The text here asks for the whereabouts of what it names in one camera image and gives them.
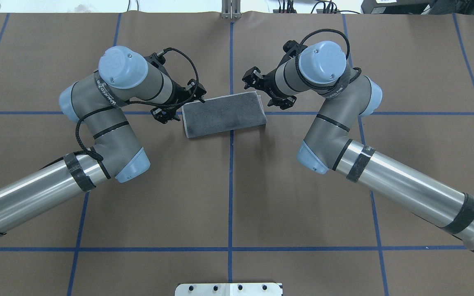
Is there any pink and grey towel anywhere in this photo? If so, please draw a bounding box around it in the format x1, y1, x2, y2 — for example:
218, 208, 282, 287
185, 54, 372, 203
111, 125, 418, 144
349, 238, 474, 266
182, 91, 267, 139

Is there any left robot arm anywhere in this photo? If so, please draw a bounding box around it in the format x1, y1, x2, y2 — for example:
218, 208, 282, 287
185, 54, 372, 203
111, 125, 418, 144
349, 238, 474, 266
0, 45, 206, 238

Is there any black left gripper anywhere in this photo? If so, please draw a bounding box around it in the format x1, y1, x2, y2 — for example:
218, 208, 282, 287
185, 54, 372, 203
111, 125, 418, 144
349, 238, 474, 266
145, 52, 207, 124

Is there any aluminium frame post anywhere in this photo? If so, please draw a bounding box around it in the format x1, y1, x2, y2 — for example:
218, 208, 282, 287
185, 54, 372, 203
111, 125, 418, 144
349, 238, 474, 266
221, 0, 242, 20

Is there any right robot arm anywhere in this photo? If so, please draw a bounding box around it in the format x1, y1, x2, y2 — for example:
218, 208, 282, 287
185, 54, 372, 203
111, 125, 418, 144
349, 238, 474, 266
242, 40, 474, 253

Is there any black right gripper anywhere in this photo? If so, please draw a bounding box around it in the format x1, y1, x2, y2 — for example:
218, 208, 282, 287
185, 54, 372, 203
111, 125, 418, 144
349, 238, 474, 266
242, 40, 307, 109

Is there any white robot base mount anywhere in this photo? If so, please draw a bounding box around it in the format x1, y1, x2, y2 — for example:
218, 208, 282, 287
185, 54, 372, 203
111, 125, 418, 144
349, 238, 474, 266
174, 282, 284, 296

